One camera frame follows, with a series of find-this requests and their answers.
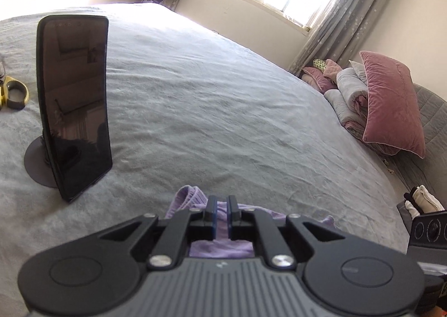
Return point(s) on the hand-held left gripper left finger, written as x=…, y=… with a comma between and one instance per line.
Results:
x=213, y=222

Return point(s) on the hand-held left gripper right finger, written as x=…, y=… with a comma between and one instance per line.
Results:
x=229, y=222

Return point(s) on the lavender knit garment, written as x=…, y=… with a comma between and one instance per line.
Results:
x=188, y=198

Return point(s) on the white folded cloth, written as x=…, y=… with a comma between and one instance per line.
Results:
x=431, y=200

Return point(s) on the black cloth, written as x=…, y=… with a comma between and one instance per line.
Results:
x=415, y=198

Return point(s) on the grey quilted headboard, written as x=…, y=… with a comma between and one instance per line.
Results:
x=431, y=117

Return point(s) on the pink velvet pillow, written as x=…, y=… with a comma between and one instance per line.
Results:
x=391, y=104

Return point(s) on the small pink pillow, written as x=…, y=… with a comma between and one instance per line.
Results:
x=323, y=77

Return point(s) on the folded grey pink quilt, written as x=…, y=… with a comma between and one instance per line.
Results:
x=349, y=93

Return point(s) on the black smartphone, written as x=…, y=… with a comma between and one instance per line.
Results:
x=76, y=111

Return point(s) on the patterned green cushion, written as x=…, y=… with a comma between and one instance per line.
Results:
x=319, y=64

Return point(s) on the grey round phone stand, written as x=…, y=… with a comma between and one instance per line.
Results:
x=35, y=163

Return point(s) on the grey patterned curtain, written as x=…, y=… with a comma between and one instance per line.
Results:
x=345, y=13

